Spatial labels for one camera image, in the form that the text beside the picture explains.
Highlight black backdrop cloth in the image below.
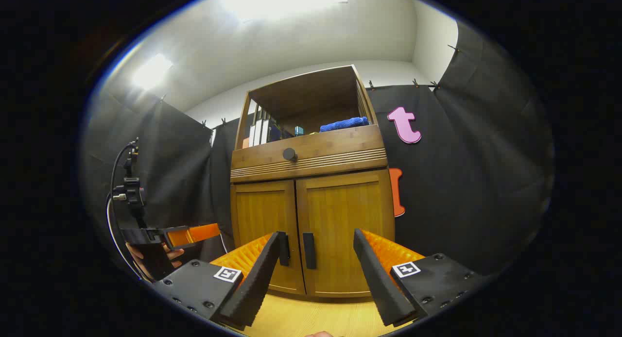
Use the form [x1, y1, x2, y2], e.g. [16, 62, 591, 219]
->
[83, 21, 554, 279]

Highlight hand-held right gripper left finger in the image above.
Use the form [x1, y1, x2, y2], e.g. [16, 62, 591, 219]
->
[153, 230, 288, 330]

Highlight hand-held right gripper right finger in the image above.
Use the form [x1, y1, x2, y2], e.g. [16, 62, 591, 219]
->
[353, 228, 486, 327]

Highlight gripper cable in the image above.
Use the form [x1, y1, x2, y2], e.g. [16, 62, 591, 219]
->
[106, 140, 146, 279]

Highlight ceiling light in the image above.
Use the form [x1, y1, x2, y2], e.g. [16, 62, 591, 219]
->
[134, 53, 173, 90]

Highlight blue folded towel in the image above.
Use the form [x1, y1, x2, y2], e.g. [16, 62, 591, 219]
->
[319, 116, 370, 133]

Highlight wooden double-door shoe cabinet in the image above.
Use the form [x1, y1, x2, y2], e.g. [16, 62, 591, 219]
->
[229, 64, 397, 299]

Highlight wooden shoe cabinet door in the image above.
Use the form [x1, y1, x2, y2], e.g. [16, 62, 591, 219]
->
[231, 179, 307, 295]
[295, 169, 395, 298]

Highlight wooden cabinet drawer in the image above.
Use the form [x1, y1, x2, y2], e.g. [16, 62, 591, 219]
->
[231, 125, 388, 183]

